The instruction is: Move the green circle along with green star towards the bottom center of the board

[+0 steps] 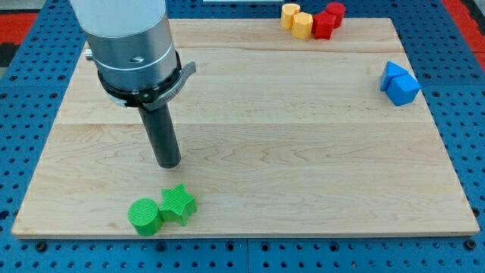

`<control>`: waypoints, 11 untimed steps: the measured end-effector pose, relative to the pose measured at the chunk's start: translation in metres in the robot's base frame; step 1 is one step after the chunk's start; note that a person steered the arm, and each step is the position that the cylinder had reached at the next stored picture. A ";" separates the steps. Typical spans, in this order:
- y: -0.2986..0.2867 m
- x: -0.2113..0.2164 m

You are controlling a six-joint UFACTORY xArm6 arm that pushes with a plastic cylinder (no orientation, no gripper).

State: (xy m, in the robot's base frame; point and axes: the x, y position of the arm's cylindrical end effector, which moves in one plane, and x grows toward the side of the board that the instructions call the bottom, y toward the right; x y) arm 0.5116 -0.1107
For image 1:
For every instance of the wooden board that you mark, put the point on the wooden board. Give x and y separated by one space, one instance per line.
279 137

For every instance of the blue triangle block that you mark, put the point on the blue triangle block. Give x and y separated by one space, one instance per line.
390 71

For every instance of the blue cube block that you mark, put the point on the blue cube block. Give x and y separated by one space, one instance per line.
403 89

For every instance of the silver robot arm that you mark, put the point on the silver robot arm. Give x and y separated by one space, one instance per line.
133 50

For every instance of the yellow hexagon block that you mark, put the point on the yellow hexagon block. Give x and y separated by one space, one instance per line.
302 25

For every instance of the red round block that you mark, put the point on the red round block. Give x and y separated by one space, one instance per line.
338 10

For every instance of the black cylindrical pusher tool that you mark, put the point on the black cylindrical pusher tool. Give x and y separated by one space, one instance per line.
160 130

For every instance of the green circle block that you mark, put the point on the green circle block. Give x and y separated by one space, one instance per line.
145 217

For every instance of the red pentagon block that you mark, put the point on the red pentagon block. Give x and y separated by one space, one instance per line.
323 25

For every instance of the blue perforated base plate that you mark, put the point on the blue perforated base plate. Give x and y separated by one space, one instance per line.
445 47

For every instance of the yellow round block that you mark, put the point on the yellow round block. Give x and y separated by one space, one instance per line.
287 13

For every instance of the green star block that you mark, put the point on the green star block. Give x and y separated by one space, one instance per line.
178 205

